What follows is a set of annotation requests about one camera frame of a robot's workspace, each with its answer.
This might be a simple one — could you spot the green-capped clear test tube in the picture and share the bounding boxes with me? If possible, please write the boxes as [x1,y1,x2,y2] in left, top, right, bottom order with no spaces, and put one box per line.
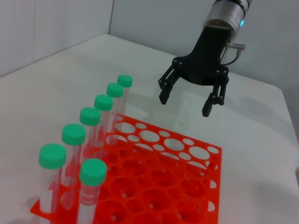
[61,123,86,187]
[79,106,101,164]
[78,158,107,224]
[106,83,124,143]
[38,143,68,214]
[116,74,133,131]
[94,94,114,150]

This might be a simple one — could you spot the right gripper cable with connector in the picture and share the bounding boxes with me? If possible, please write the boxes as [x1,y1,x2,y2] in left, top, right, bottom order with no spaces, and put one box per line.
[219,39,246,66]

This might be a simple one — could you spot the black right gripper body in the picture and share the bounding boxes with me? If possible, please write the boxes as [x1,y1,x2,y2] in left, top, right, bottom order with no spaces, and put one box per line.
[172,26,229,86]

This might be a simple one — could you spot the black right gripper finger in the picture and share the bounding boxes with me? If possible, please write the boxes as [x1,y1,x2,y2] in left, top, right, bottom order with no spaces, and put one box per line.
[202,70,230,117]
[158,62,182,105]

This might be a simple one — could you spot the orange plastic test tube rack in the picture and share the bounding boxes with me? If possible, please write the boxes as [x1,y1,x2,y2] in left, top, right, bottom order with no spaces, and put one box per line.
[29,114,222,224]

